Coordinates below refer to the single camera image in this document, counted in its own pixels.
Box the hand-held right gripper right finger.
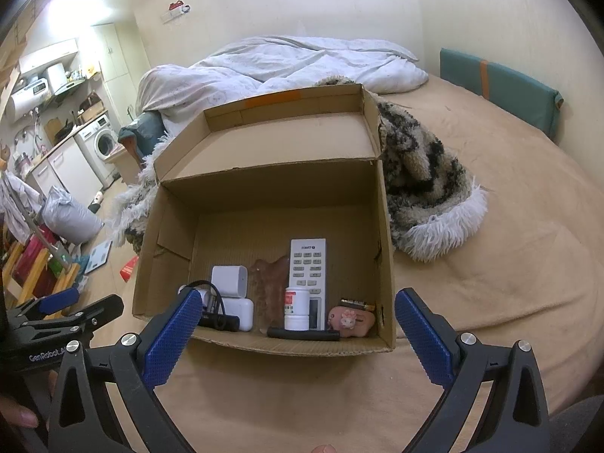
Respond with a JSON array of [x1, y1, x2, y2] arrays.
[[394, 288, 553, 453]]

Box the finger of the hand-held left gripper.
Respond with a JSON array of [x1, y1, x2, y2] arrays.
[[19, 294, 124, 337], [7, 287, 80, 322]]

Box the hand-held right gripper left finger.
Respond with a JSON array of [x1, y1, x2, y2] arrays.
[[47, 287, 203, 453]]

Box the black cable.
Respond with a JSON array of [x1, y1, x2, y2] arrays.
[[178, 282, 240, 332]]

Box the pink pig comb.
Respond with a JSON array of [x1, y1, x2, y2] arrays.
[[328, 306, 376, 339]]

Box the translucent brown gecko toy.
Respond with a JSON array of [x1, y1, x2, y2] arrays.
[[250, 256, 291, 333]]

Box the black printed tube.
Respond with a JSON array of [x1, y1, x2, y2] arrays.
[[267, 327, 341, 341]]

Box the white bottle with red label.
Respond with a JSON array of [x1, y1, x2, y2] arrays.
[[284, 288, 311, 331]]

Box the white remote control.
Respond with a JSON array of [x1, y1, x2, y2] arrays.
[[289, 239, 328, 330]]

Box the cardboard box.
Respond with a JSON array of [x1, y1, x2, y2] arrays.
[[131, 83, 397, 357]]

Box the person's left hand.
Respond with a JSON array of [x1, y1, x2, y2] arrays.
[[0, 370, 60, 431]]

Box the yellow wooden rack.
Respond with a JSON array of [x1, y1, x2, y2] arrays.
[[2, 236, 81, 319]]

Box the red packet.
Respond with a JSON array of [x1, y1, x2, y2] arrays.
[[119, 255, 140, 283]]

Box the bathroom scale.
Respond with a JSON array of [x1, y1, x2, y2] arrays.
[[84, 240, 114, 273]]

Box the grey stuffed plastic bag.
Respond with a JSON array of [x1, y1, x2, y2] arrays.
[[42, 186, 103, 246]]

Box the hanging white clothing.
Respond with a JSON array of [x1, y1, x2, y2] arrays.
[[0, 172, 43, 241]]

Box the white kitchen base cabinet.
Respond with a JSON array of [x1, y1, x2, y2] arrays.
[[31, 139, 102, 203]]

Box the small beige table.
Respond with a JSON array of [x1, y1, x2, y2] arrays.
[[106, 144, 142, 185]]

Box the leopard print fluffy blanket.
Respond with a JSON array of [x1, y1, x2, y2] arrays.
[[111, 75, 488, 262]]

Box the white washing machine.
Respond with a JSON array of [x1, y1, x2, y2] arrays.
[[74, 114, 121, 185]]

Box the person's grey trousers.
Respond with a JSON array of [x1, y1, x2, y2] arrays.
[[550, 394, 604, 453]]

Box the white water heater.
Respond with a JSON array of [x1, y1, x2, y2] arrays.
[[5, 78, 52, 119]]

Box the white range hood cylinder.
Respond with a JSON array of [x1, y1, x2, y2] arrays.
[[46, 63, 68, 95]]

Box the tall cream cupboard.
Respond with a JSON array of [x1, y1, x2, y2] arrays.
[[92, 23, 137, 81]]

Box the teal headboard cushion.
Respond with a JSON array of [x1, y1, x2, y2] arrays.
[[440, 48, 564, 140]]

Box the white duvet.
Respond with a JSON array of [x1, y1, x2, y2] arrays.
[[137, 35, 429, 121]]

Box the white wall cabinets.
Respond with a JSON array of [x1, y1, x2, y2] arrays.
[[19, 39, 79, 74]]

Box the wall power strip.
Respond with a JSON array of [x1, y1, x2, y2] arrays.
[[161, 0, 192, 22]]

